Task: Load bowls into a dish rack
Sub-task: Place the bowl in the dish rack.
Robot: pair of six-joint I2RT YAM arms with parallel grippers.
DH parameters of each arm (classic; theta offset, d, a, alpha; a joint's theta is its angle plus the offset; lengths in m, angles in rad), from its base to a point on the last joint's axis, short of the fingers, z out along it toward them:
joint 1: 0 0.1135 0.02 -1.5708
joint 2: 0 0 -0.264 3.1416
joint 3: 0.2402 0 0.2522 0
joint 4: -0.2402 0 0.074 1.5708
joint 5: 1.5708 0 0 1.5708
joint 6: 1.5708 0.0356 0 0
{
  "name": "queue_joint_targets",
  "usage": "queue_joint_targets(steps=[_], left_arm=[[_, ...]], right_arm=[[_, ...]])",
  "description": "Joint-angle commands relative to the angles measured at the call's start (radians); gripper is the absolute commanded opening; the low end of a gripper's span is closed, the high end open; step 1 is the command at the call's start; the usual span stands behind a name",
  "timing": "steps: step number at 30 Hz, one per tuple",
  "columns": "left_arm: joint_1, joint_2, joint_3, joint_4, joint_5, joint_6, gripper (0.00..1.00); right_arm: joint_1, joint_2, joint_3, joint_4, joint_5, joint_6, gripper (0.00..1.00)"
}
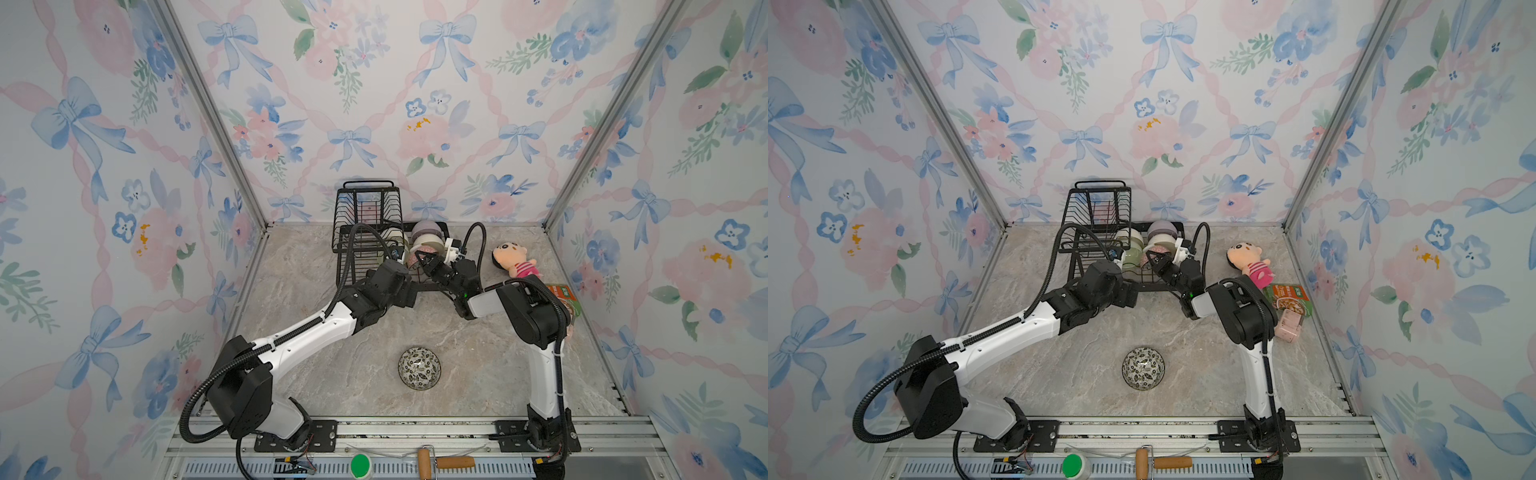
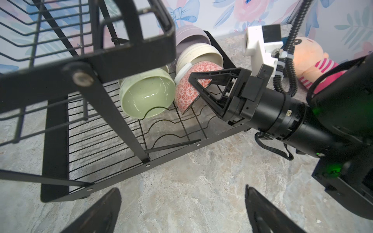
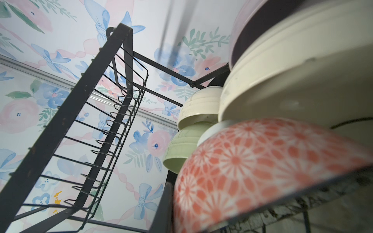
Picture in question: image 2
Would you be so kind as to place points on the pink plush doll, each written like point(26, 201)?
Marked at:
point(310, 61)

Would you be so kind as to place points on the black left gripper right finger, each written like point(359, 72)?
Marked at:
point(264, 217)

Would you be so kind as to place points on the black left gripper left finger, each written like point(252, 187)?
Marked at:
point(100, 217)

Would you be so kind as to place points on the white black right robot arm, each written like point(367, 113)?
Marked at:
point(335, 124)

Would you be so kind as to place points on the black floral bowl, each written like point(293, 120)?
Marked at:
point(186, 95)

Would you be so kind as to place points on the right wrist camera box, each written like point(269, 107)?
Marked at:
point(261, 43)

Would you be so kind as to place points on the cream white bowl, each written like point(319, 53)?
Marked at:
point(194, 54)

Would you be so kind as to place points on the lavender bowl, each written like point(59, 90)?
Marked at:
point(189, 35)

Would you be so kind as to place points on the black wire dish rack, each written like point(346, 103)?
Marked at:
point(62, 126)

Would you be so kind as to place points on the light green bowl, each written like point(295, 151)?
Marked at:
point(146, 94)

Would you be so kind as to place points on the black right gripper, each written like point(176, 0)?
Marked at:
point(245, 94)

